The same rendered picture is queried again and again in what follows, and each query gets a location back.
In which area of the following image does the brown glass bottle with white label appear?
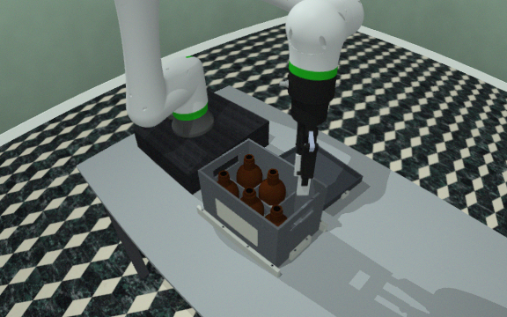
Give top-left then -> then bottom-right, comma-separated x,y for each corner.
240,187 -> 264,217

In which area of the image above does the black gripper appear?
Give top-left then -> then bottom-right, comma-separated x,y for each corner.
290,98 -> 329,195

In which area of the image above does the grey divided crate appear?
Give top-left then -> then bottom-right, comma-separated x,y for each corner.
202,144 -> 328,268

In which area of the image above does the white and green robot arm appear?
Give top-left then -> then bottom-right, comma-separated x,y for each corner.
114,0 -> 364,137

